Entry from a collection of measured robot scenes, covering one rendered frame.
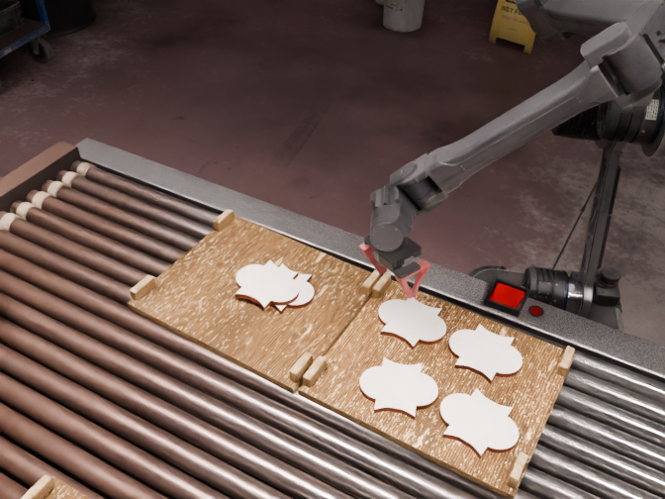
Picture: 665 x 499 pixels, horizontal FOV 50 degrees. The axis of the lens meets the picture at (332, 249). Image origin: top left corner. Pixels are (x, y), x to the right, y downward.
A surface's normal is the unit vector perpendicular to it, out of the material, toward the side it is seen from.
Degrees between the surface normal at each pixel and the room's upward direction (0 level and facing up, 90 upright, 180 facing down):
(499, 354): 0
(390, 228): 85
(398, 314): 0
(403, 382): 0
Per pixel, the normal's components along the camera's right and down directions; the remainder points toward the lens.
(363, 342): 0.02, -0.76
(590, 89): -0.18, 0.64
